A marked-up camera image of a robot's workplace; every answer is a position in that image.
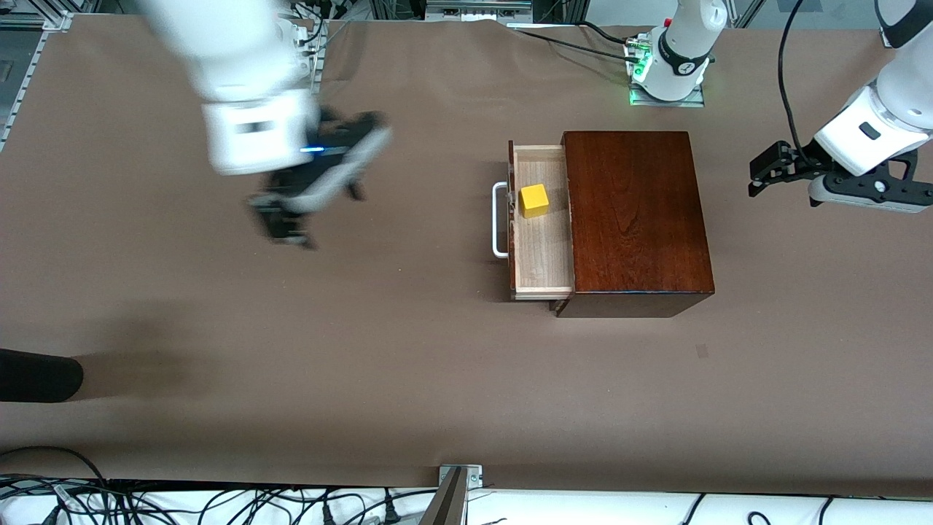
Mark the aluminium camera mount post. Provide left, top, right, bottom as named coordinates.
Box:
left=419, top=464, right=484, bottom=525

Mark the brown paper table cover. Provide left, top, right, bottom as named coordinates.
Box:
left=0, top=13, right=933, bottom=498

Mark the long black table cable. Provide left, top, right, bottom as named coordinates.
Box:
left=510, top=26, right=644, bottom=63

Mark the yellow wooden cube block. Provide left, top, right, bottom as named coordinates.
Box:
left=519, top=184, right=550, bottom=219

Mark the short black table cable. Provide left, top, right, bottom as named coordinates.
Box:
left=576, top=20, right=631, bottom=46

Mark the dark brown wooden cabinet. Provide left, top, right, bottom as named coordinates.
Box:
left=550, top=131, right=716, bottom=319

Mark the tangled black cable bundle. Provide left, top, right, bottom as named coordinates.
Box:
left=0, top=478, right=219, bottom=525

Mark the wooden drawer with white handle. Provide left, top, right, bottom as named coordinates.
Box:
left=493, top=141, right=577, bottom=301

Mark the black looping cable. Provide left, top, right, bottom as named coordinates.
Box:
left=0, top=446, right=110, bottom=504

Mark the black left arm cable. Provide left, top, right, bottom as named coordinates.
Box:
left=778, top=0, right=813, bottom=158

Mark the aluminium table edge rail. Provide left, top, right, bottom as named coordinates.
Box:
left=0, top=10, right=75, bottom=154

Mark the aluminium right arm base plate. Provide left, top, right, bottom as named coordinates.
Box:
left=292, top=22, right=323, bottom=96

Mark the aluminium left arm base plate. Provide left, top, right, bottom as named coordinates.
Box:
left=628, top=36, right=706, bottom=109

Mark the black ribbed cylinder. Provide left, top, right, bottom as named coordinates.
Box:
left=0, top=349, right=84, bottom=403

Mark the silver electronics box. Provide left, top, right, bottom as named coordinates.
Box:
left=425, top=0, right=533, bottom=19

